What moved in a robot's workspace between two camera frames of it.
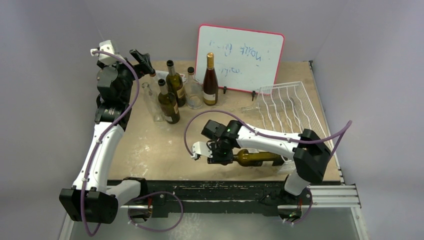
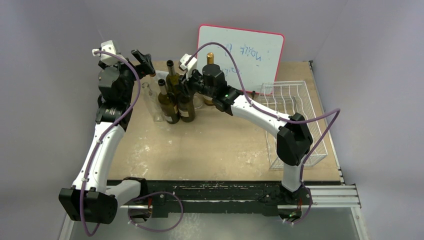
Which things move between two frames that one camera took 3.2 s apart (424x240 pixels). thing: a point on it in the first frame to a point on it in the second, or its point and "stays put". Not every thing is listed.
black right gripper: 219,156 to 191,84
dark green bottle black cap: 247,158 to 186,110
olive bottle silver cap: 175,84 stays put
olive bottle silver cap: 168,104 stays put
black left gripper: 143,64 stays put
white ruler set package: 161,74 stays put
